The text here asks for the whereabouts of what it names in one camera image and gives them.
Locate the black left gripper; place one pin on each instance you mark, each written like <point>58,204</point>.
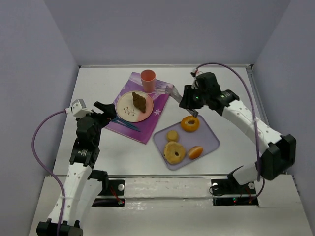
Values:
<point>100,114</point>

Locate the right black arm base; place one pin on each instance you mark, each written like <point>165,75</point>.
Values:
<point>225,193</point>

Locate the blue plastic fork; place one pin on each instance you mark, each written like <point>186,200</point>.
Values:
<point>120,119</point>

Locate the orange glazed bun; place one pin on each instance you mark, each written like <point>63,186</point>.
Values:
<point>195,152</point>

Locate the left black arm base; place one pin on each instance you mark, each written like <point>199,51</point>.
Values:
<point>113,196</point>

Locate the blue plastic knife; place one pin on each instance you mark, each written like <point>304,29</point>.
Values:
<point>132,127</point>

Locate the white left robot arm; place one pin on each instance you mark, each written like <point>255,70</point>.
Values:
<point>83,183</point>

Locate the metal tongs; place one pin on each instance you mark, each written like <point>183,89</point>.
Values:
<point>173,92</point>

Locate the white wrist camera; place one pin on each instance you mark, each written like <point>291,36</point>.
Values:
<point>78,109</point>
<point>194,73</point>

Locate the lilac serving tray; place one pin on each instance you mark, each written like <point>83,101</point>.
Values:
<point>203,136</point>

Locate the brown chocolate croissant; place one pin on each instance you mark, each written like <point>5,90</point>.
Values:
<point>139,102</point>

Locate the purple snowflake placemat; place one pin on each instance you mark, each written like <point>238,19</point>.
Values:
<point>144,122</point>

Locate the pink plastic cup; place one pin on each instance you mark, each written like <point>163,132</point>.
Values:
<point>148,80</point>

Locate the small round yellow bun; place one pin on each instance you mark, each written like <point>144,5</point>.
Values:
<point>172,136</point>

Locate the orange glazed donut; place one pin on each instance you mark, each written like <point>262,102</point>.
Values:
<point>190,124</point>

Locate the cream and pink plate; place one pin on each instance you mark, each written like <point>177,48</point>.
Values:
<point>126,110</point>

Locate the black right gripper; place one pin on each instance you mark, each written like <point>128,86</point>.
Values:
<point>186,97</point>

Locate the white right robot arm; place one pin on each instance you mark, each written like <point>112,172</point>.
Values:
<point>276,152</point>

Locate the large pale bagel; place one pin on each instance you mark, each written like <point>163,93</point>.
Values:
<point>174,152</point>

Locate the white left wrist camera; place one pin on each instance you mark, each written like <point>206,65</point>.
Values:
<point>78,109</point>

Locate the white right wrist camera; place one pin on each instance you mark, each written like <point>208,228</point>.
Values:
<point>194,73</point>

